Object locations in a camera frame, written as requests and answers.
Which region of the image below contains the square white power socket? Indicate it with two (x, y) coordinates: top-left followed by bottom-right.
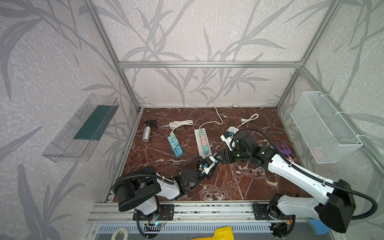
(227, 127), (239, 134)

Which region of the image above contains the teal power strip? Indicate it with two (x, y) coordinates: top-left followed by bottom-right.
(167, 136), (183, 158)

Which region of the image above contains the long white power strip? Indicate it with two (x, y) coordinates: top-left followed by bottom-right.
(194, 128), (212, 159)

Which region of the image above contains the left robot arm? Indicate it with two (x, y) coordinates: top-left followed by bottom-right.
(112, 156), (219, 216)

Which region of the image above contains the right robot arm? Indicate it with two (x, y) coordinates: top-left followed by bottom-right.
(215, 128), (378, 233)

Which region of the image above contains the purple pink toy fork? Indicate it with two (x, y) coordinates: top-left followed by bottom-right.
(276, 142), (294, 162)

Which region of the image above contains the silver spray bottle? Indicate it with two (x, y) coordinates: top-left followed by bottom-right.
(142, 120), (158, 143)

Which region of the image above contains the yellow plastic object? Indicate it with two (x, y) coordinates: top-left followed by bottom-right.
(191, 227), (235, 240)

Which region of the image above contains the white tape roll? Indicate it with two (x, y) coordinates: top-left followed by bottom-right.
(111, 228), (129, 240)

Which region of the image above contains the blue sponge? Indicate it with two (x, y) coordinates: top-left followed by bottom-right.
(307, 219), (330, 235)

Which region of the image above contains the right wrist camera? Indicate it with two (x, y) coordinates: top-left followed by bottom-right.
(221, 131), (236, 151)

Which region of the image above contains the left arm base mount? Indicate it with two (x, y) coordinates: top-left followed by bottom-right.
(133, 204), (175, 221)

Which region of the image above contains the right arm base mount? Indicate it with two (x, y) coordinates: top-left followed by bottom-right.
(252, 202), (280, 221)

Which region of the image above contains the white wire basket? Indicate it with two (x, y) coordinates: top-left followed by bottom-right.
(291, 91), (363, 164)

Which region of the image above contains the clear plastic wall tray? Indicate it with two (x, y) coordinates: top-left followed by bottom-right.
(42, 94), (120, 163)

